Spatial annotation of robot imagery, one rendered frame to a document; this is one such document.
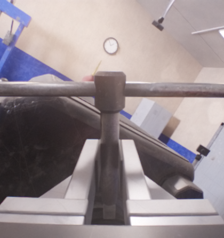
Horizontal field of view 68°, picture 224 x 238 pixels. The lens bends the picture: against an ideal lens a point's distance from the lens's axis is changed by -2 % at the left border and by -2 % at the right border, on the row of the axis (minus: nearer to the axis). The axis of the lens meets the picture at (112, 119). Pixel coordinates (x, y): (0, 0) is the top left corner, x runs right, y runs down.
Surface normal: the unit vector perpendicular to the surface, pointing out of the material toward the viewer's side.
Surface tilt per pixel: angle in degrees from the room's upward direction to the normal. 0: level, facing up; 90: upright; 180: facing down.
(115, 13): 90
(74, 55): 90
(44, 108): 90
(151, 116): 90
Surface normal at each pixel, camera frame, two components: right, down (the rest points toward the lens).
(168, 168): 0.33, 0.29
